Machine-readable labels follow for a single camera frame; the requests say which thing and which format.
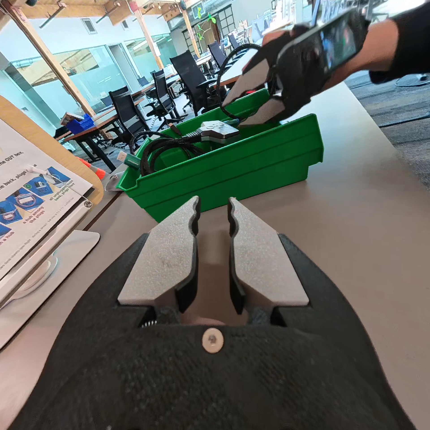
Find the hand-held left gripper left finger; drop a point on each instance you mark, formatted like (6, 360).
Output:
(158, 265)

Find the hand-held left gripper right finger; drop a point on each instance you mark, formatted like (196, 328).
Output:
(268, 265)

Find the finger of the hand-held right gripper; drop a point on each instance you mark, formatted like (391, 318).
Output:
(268, 112)
(255, 82)

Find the grey usb hub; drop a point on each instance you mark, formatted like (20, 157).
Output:
(218, 132)

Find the green plastic bin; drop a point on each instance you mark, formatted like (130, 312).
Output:
(235, 181)

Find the person's right forearm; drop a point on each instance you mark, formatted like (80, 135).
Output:
(413, 40)

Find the person's right hand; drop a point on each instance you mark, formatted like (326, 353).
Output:
(383, 43)

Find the white sign stand base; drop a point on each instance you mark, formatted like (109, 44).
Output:
(77, 242)

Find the orange traffic cone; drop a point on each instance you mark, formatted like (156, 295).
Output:
(99, 173)

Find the long wooden office desk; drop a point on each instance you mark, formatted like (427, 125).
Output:
(100, 117)

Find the small blue parts bin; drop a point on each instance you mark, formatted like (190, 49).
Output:
(82, 125)

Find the printed instruction sheet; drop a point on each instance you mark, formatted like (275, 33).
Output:
(33, 158)

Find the small printed carton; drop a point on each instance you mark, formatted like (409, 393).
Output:
(70, 117)

